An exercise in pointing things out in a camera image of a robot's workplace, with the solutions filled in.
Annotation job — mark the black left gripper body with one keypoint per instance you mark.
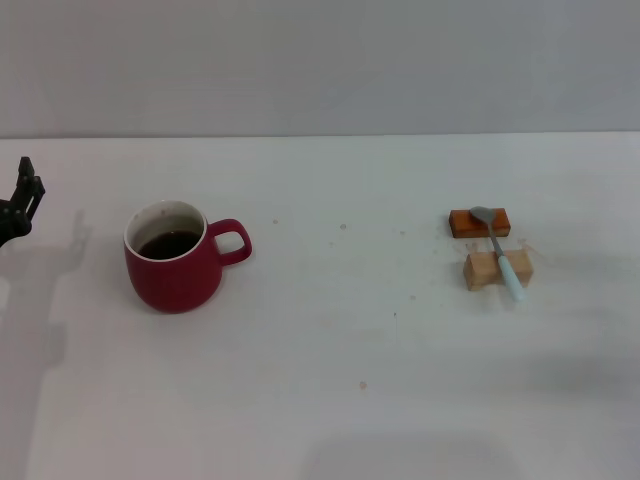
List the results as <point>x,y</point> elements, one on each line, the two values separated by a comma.
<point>12,222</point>

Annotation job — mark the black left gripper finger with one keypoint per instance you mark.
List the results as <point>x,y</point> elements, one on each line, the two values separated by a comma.
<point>39,187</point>
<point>26,169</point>

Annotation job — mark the red ceramic coffee cup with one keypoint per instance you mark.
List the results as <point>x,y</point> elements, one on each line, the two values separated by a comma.
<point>172,280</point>

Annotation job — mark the light wooden spoon rest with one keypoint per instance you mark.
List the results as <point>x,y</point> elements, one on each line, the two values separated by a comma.
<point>480,272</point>

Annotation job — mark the orange wooden block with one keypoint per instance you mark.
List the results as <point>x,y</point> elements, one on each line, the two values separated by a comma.
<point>462,225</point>

